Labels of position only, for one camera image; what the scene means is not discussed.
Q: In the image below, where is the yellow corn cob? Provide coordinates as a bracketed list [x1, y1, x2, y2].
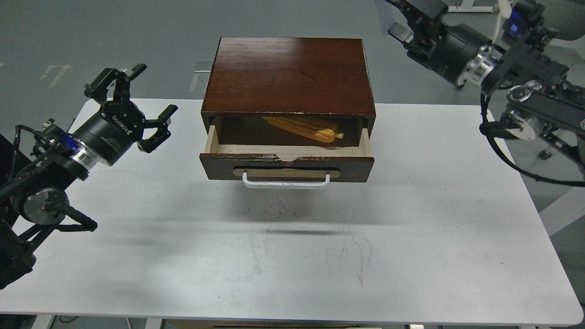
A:
[262, 117, 344, 143]

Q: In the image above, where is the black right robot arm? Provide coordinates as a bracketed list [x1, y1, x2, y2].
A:
[388, 0, 584, 165]

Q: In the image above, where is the wooden drawer with white handle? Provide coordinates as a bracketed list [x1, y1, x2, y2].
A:
[199, 117, 375, 183]

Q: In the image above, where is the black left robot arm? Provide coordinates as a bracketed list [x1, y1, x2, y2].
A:
[0, 63, 178, 289]

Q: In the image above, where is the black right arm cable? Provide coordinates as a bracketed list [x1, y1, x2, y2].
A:
[479, 94, 585, 188]

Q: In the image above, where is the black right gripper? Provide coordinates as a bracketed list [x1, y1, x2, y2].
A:
[387, 0, 490, 87]

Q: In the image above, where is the dark wooden drawer cabinet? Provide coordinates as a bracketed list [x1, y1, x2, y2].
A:
[201, 36, 376, 132]

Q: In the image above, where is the white table leg base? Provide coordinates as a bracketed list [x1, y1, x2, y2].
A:
[445, 0, 499, 13]

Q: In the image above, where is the grey office chair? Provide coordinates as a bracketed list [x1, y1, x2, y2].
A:
[500, 0, 585, 43]

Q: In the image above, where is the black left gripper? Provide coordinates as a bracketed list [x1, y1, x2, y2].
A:
[73, 63, 178, 166]

